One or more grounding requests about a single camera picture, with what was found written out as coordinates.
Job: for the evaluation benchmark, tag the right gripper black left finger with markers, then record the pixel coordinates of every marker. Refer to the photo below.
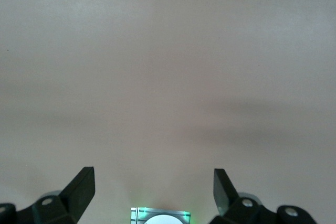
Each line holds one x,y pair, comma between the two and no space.
78,190

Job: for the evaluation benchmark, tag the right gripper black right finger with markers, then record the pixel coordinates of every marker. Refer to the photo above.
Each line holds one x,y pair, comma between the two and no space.
223,192

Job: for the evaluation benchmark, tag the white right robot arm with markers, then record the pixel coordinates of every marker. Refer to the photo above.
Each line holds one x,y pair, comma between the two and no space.
162,220

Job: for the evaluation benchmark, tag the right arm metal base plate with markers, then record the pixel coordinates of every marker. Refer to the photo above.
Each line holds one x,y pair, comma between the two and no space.
135,216

